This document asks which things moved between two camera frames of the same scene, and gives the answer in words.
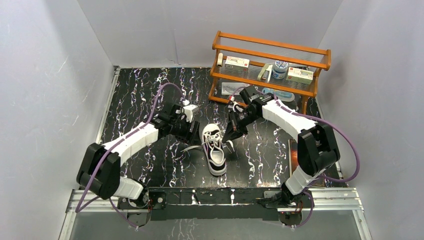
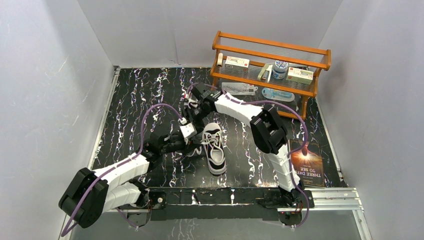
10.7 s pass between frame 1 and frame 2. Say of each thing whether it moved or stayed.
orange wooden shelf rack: stayed
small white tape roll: stayed
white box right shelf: stayed
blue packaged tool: stayed
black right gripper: moved
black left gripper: moved
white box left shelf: stayed
